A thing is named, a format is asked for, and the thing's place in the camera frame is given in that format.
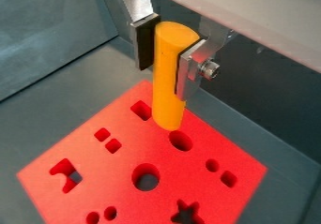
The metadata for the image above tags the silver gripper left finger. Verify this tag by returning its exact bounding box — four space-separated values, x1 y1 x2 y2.
121 0 160 70

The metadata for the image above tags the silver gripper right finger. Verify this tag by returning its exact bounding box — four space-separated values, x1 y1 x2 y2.
173 17 236 100

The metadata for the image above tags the yellow oval peg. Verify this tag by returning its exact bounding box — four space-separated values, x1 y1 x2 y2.
151 22 199 130

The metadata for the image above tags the red shape sorter block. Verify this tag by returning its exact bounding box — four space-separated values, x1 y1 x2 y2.
17 81 267 224

